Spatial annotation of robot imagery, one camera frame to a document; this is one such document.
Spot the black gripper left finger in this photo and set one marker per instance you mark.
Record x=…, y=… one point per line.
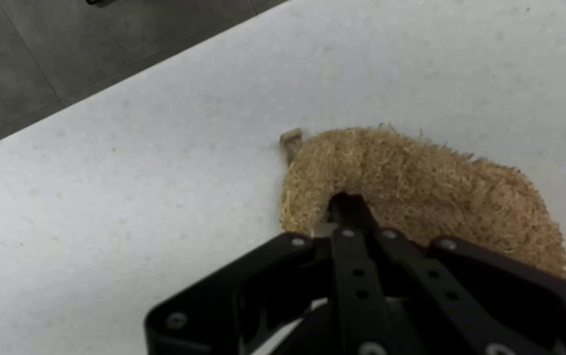
x=262, y=297

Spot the tan fuzzy cloth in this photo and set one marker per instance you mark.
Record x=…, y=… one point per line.
x=426, y=185

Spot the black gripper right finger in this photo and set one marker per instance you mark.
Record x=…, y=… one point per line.
x=479, y=297

